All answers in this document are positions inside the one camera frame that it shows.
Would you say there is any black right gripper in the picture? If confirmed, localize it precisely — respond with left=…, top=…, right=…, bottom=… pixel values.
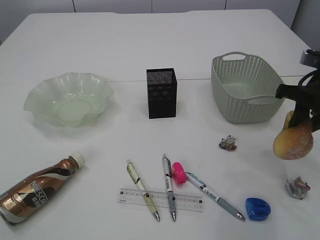
left=275, top=70, right=320, bottom=132

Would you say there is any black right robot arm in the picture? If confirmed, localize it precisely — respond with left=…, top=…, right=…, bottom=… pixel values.
left=275, top=49, right=320, bottom=132

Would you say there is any pale green woven basket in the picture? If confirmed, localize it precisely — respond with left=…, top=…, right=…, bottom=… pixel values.
left=211, top=52, right=284, bottom=124

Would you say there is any blue pencil sharpener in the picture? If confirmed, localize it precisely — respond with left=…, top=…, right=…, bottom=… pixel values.
left=245, top=197, right=271, bottom=222

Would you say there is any blue grip pen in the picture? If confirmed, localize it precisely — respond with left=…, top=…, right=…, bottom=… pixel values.
left=185, top=172, right=246, bottom=222

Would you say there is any black mesh pen holder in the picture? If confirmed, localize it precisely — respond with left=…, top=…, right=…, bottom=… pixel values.
left=146, top=68, right=178, bottom=119

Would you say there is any grey barrel pen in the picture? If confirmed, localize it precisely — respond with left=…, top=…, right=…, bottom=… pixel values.
left=162, top=154, right=177, bottom=222

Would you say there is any cream barrel pen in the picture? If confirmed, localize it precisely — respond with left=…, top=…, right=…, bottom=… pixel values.
left=126, top=159, right=160, bottom=222

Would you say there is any pale green wavy plate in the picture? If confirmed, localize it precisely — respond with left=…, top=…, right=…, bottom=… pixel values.
left=23, top=72, right=114, bottom=128

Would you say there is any clear plastic ruler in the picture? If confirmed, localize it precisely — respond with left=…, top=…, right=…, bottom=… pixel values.
left=116, top=188, right=205, bottom=213

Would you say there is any brown coffee bottle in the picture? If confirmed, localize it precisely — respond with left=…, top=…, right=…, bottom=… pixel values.
left=0, top=152, right=86, bottom=226

